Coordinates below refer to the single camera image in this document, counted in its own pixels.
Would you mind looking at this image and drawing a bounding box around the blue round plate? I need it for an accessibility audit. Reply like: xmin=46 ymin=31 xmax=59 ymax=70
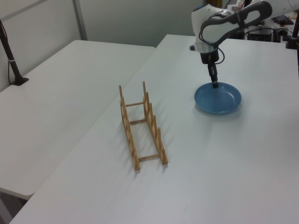
xmin=194 ymin=82 xmax=242 ymax=115

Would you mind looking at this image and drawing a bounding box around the black table clamp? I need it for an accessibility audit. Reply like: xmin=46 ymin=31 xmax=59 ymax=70
xmin=273 ymin=27 xmax=288 ymax=43

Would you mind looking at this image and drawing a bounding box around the black camera stand with base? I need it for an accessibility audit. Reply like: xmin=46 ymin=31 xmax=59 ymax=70
xmin=0 ymin=18 xmax=30 ymax=86

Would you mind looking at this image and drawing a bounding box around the black clamped camera stand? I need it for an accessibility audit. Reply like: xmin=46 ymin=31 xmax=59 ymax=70
xmin=285 ymin=17 xmax=299 ymax=49

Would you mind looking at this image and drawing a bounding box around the black electronics box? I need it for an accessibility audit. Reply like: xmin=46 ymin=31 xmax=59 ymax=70
xmin=247 ymin=27 xmax=274 ymax=42

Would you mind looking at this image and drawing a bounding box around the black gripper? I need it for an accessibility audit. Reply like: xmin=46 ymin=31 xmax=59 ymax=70
xmin=200 ymin=51 xmax=220 ymax=89

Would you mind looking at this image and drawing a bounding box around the dark gripper cable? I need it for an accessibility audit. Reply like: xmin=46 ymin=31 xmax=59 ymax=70
xmin=198 ymin=13 xmax=226 ymax=65

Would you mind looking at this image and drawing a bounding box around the wooden plate rack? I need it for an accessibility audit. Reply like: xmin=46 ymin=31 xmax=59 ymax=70
xmin=118 ymin=81 xmax=169 ymax=171

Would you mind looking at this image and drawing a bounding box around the black keyboard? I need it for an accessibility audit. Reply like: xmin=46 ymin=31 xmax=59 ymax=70
xmin=272 ymin=14 xmax=294 ymax=25

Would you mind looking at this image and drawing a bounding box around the grey partition post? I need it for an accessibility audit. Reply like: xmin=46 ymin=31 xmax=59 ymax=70
xmin=72 ymin=0 xmax=88 ymax=41

